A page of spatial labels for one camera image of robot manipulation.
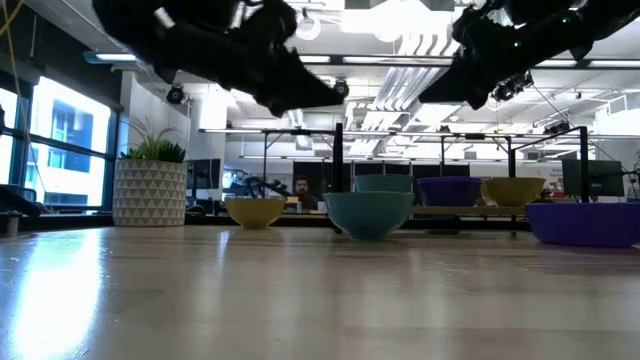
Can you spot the teal mini bowl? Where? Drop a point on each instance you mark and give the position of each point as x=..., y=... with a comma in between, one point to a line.
x=382, y=183
x=367, y=215

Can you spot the purple mini bowl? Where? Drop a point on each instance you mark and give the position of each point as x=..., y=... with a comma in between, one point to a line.
x=450, y=192

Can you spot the background black robot arm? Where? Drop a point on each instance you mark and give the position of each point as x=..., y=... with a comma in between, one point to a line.
x=267, y=187

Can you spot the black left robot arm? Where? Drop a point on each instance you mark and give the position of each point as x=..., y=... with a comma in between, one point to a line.
x=130, y=20

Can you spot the dark monitor on stand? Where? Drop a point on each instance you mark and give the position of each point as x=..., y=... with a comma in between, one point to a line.
x=202, y=177

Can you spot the green plant in patterned pot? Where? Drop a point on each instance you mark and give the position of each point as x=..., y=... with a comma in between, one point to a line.
x=150, y=195

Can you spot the long ceiling light strip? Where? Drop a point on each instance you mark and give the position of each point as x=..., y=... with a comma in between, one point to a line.
x=380, y=59

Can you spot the wide dark desk monitor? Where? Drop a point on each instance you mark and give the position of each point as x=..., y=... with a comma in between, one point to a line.
x=592, y=177

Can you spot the small white cup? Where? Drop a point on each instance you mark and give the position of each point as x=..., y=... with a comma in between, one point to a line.
x=321, y=207

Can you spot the black ceiling spotlight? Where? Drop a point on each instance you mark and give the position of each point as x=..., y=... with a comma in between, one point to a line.
x=342, y=89
x=507, y=90
x=175, y=94

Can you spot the wide purple bowl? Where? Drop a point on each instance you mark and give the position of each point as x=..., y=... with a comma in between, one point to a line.
x=585, y=225

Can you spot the yellow mini bowl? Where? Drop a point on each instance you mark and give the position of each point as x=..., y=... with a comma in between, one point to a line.
x=255, y=212
x=515, y=192

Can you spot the black-framed wooden shelf rack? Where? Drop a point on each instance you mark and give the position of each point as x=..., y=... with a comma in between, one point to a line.
x=338, y=160

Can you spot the large dark-framed window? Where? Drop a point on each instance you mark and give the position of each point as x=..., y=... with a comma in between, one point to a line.
x=70, y=150

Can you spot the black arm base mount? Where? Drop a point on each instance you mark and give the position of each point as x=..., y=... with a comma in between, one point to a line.
x=17, y=202

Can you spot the person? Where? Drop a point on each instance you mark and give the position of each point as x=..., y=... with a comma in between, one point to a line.
x=305, y=190

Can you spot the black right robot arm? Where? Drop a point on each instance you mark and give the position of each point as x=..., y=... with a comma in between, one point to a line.
x=610, y=15

